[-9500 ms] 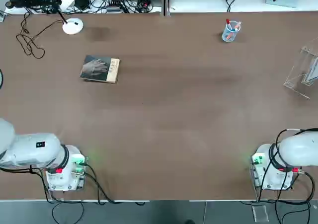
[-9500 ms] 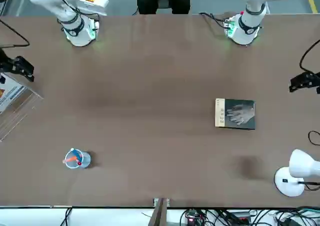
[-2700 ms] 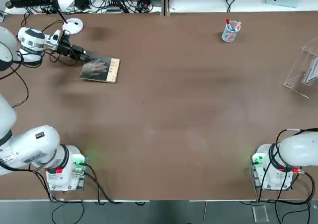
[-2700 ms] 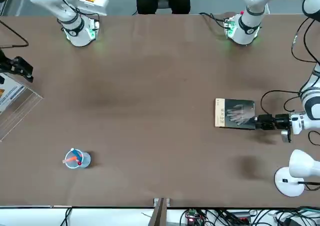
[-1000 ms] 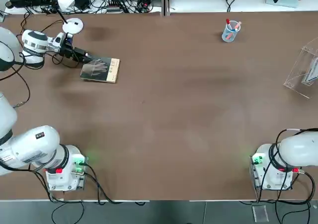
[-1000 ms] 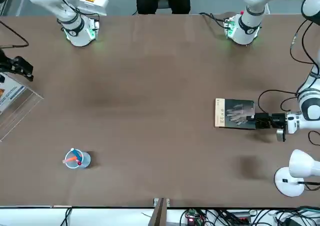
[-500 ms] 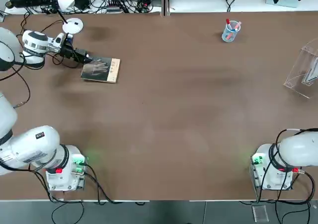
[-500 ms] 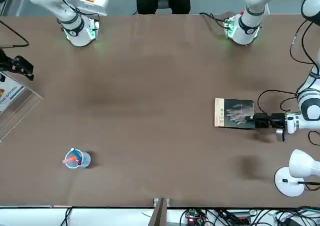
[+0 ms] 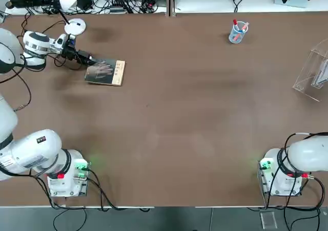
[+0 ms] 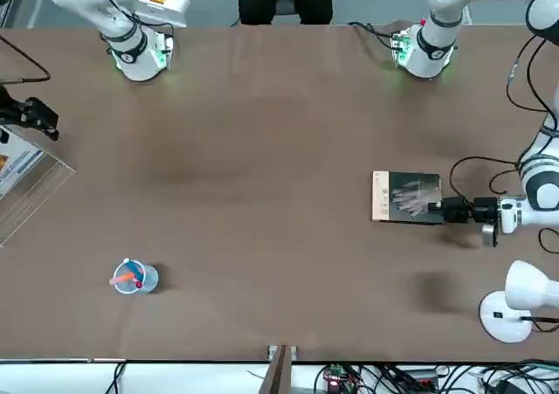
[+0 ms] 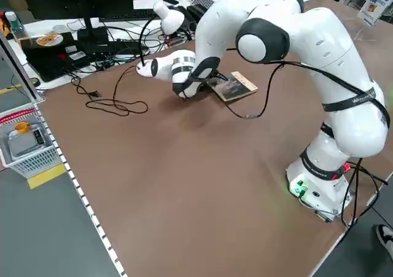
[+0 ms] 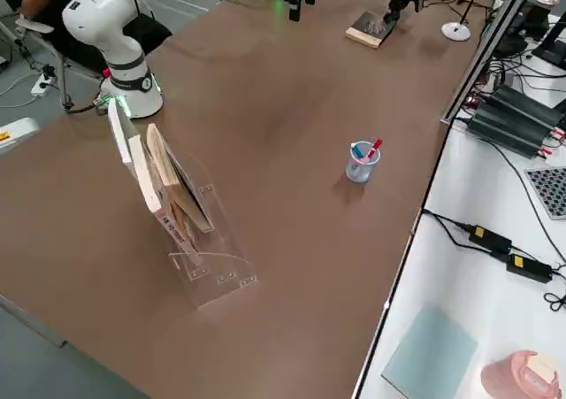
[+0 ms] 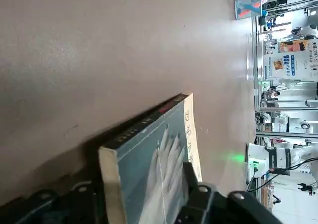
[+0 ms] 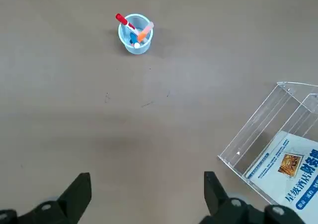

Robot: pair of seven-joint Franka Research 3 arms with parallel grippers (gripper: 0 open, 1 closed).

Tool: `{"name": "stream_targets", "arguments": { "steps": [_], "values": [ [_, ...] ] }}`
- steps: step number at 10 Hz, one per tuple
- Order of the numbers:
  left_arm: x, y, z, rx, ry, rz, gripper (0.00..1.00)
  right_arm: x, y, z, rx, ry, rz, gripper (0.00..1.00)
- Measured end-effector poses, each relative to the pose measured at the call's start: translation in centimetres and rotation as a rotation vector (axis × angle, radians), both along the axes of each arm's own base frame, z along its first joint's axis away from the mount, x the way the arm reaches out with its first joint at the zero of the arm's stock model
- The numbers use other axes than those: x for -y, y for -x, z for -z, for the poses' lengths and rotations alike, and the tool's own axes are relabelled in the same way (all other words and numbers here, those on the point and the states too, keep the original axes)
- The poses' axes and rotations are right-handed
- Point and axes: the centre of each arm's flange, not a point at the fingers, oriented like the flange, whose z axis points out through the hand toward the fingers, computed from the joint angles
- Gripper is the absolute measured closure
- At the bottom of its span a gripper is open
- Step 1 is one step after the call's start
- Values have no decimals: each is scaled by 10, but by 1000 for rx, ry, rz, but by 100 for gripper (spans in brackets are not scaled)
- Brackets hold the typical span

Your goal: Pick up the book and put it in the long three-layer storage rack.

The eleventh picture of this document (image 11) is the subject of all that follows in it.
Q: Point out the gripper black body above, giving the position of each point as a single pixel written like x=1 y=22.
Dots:
x=205 y=69

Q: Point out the grey picture cover book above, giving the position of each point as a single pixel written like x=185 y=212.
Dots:
x=233 y=88

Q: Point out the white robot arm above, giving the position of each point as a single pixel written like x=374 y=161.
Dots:
x=307 y=34

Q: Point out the white book with blue print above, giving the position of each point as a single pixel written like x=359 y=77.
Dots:
x=373 y=6

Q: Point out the small red-lit circuit board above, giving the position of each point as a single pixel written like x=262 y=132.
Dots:
x=173 y=42

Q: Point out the black finned power supply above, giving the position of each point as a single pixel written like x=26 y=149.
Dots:
x=193 y=13

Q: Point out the white desk lamp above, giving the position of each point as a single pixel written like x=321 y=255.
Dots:
x=170 y=19

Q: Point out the grey perforated tray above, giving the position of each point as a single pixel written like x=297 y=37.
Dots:
x=201 y=0

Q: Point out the black handheld device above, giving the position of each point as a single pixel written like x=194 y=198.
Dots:
x=170 y=0

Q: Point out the black keyboard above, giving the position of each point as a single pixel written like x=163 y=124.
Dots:
x=129 y=14

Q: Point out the black equipment case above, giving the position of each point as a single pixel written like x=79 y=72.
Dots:
x=52 y=62

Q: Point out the round disc with orange print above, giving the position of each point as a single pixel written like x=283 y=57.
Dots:
x=49 y=39

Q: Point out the dark tape roll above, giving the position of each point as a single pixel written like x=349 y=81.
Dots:
x=35 y=82

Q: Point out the white toothed edge strip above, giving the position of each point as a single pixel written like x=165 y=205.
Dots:
x=83 y=197

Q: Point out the yellow cup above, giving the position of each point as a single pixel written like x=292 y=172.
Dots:
x=21 y=128

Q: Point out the clear plastic bottle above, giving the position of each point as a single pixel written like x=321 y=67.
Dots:
x=15 y=28

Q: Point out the white plastic basket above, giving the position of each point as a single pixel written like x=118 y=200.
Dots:
x=33 y=163

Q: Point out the grey digital scale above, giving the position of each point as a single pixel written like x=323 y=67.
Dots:
x=24 y=145

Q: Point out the person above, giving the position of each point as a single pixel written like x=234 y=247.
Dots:
x=385 y=240

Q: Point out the aluminium frame post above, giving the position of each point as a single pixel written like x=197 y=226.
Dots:
x=22 y=68

